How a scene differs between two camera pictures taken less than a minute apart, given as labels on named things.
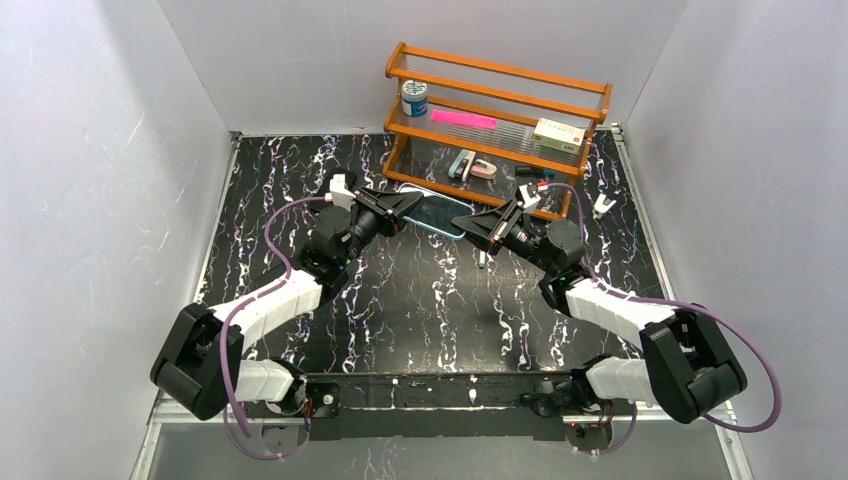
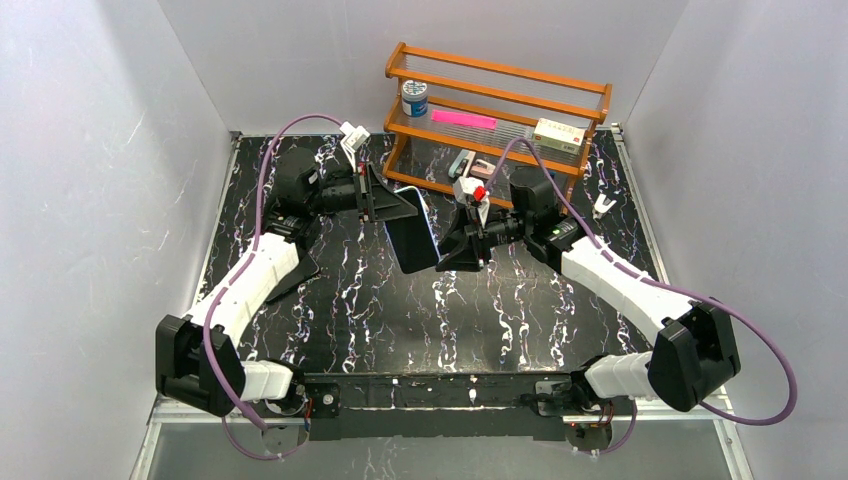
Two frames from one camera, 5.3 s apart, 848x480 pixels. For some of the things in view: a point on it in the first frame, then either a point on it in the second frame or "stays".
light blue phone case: (436, 211) to (413, 238)
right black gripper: (501, 225) to (479, 234)
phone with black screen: (439, 212) to (413, 240)
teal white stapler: (462, 164) stays
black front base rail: (429, 406) stays
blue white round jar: (415, 98) stays
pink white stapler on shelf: (483, 169) stays
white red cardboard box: (558, 136) stays
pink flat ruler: (465, 120) stays
